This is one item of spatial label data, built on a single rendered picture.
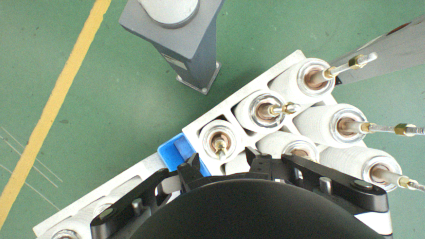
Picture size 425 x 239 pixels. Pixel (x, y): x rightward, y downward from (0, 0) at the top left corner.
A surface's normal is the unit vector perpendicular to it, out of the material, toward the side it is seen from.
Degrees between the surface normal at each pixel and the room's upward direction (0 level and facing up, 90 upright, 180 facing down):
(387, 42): 90
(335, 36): 0
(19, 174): 0
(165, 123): 0
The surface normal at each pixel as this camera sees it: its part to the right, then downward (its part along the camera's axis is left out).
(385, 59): -0.83, 0.56
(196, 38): -0.03, 0.01
